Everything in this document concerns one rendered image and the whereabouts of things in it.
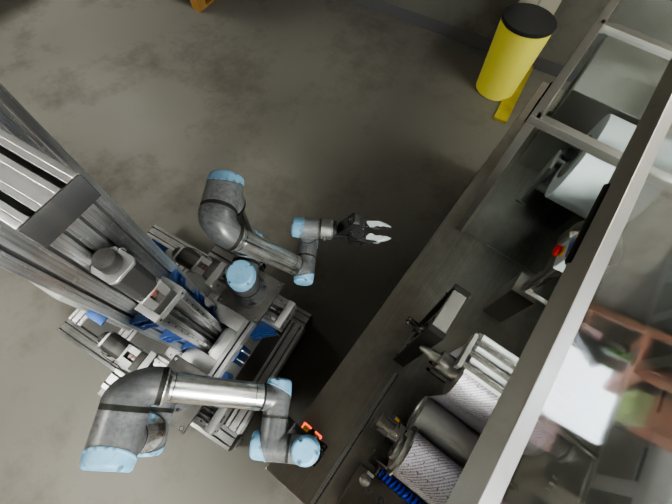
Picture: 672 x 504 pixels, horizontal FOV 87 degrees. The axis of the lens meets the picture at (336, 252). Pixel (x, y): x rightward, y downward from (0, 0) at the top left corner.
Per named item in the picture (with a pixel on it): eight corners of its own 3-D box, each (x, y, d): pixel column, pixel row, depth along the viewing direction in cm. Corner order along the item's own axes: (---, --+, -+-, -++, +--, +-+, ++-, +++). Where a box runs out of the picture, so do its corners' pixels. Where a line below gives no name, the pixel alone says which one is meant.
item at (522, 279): (488, 286, 158) (567, 222, 106) (517, 305, 154) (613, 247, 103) (474, 311, 153) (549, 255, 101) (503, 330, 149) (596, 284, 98)
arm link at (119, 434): (177, 408, 133) (146, 407, 85) (165, 454, 127) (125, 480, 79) (142, 405, 131) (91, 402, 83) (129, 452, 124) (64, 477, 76)
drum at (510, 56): (522, 83, 345) (563, 13, 285) (509, 110, 329) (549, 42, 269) (480, 67, 353) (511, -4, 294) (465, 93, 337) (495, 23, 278)
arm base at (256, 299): (227, 297, 161) (221, 290, 152) (246, 270, 167) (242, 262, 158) (254, 313, 158) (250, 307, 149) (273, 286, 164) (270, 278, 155)
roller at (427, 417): (421, 396, 118) (431, 394, 107) (491, 449, 112) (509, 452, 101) (402, 429, 113) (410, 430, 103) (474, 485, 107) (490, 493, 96)
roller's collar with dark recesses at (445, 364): (440, 352, 106) (447, 348, 100) (458, 364, 104) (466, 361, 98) (429, 370, 103) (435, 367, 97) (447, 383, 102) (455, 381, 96)
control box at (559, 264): (552, 242, 87) (579, 222, 78) (579, 255, 86) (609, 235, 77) (545, 265, 85) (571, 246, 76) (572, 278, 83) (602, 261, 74)
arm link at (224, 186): (234, 270, 156) (192, 200, 107) (241, 239, 163) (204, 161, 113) (262, 272, 156) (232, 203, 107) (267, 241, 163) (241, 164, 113)
